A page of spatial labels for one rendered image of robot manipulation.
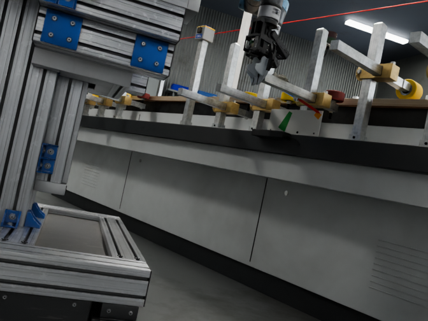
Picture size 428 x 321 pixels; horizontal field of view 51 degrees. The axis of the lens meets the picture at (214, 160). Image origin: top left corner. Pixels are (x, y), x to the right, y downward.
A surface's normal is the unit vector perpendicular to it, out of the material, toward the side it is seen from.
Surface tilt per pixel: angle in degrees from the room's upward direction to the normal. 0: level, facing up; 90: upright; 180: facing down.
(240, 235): 90
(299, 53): 90
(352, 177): 90
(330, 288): 90
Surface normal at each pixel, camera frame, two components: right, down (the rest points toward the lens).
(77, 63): 0.29, 0.04
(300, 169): -0.74, -0.18
